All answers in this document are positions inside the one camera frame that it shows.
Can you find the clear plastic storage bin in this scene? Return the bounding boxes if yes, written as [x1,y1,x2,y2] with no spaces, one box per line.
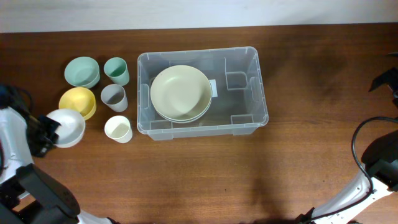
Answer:
[137,47,269,141]

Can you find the white small bowl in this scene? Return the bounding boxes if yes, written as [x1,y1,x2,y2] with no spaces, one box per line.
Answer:
[47,109,86,148]

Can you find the beige bowl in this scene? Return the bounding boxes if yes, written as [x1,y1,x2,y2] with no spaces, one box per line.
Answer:
[150,65,213,123]
[158,104,211,124]

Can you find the green cup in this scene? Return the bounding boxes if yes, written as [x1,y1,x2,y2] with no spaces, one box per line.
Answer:
[104,57,130,86]

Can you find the cream cup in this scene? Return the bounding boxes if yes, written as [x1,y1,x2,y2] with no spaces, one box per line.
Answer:
[104,115,133,144]

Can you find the grey cup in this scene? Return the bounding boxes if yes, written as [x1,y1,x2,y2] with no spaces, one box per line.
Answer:
[101,84,128,113]

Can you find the green small bowl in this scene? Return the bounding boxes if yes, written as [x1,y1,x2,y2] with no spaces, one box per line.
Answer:
[64,57,100,88]

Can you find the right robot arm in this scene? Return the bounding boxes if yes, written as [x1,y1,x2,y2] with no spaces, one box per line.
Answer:
[294,116,397,224]

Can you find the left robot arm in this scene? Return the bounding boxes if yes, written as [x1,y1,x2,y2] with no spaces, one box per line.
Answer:
[1,85,114,224]

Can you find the yellow small bowl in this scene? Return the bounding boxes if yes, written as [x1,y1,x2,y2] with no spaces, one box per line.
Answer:
[58,87,97,120]

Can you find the white label in bin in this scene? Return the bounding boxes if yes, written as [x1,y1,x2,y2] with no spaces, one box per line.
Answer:
[209,79,218,98]

